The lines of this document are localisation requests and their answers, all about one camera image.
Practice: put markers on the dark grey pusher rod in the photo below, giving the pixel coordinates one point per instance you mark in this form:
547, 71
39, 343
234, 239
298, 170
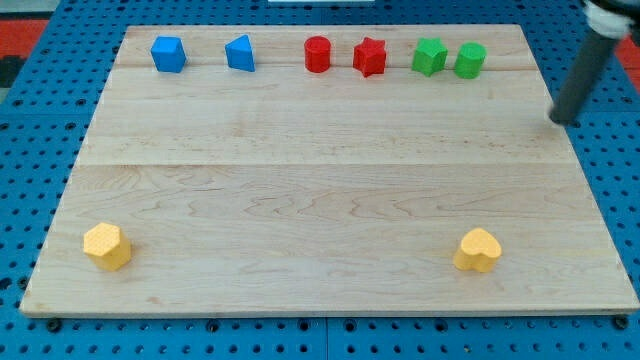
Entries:
582, 77

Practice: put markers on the white and black rod mount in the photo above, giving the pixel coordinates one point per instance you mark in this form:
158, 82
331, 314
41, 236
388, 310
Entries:
611, 18

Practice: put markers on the yellow heart block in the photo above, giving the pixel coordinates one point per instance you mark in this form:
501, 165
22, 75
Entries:
478, 250

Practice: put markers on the green cylinder block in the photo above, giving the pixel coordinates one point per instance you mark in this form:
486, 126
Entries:
469, 60

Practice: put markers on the green star block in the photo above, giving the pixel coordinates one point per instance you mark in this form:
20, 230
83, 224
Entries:
429, 56

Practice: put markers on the red star block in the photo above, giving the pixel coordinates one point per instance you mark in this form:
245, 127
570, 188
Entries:
370, 56

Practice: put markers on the red cylinder block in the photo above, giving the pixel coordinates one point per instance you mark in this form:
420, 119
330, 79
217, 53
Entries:
317, 51

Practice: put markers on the blue triangular prism block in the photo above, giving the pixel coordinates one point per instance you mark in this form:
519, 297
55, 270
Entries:
239, 54

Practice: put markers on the wooden board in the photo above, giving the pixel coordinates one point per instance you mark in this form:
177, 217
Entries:
287, 193

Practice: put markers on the blue cube block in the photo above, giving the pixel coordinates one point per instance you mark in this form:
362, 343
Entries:
168, 54

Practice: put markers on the yellow hexagon block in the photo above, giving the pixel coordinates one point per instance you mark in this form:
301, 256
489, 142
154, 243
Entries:
107, 246

